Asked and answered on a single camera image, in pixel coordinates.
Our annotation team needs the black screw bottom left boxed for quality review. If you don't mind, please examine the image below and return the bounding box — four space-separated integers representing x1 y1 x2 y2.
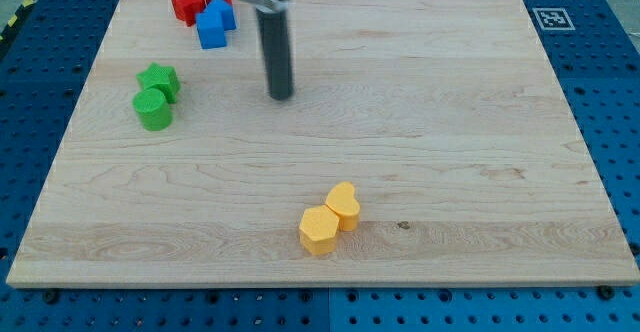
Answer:
42 289 60 305

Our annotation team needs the black screw bottom right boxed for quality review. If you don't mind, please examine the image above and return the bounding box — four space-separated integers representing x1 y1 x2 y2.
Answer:
596 285 615 301

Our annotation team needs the yellow hexagon block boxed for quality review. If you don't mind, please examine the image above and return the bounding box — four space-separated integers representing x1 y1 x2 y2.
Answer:
299 205 339 255

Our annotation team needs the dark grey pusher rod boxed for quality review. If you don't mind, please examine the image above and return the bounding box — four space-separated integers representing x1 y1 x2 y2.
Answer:
256 9 294 101

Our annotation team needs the red star block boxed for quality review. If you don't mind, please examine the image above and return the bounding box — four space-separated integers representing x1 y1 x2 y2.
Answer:
171 0 206 27

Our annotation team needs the green star block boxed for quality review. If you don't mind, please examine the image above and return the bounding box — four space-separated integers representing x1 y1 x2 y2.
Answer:
136 62 181 104

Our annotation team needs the black screw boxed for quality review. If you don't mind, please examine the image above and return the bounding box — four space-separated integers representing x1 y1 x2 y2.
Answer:
596 285 615 301
42 289 60 305

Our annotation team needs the yellow heart block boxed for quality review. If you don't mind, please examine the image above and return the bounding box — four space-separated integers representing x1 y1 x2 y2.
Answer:
325 181 361 231

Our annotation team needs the white fiducial marker tag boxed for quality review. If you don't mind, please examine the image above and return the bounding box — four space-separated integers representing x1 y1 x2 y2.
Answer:
533 7 575 31

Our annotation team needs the blue pentagon block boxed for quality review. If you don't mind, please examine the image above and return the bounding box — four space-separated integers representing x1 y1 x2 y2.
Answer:
205 0 236 31

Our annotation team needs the blue cube block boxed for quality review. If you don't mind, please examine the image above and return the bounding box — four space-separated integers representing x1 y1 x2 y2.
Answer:
196 12 227 49

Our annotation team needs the wooden board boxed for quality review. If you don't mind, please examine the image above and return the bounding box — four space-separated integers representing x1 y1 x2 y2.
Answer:
7 0 639 289

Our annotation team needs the green cylinder block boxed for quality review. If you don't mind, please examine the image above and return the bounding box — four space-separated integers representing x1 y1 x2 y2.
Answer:
132 88 173 131

